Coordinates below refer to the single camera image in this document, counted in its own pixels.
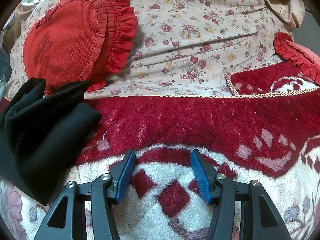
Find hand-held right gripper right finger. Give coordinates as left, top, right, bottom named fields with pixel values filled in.
left=190, top=149, right=293, bottom=240

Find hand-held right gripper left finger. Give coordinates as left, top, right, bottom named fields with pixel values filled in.
left=33, top=149, right=137, bottom=240

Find black pants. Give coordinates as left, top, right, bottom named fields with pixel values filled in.
left=0, top=78, right=102, bottom=207

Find red and white plush blanket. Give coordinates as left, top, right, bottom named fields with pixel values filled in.
left=0, top=61, right=320, bottom=240

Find floral bed sheet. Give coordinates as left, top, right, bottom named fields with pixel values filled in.
left=5, top=0, right=302, bottom=99

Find red heart-shaped ruffled pillow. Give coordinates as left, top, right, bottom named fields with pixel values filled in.
left=22, top=0, right=138, bottom=96

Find small red ruffled pillow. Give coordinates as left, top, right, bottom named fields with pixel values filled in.
left=273, top=32, right=320, bottom=84

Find beige cloth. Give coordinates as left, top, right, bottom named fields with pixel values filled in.
left=246, top=0, right=307, bottom=29

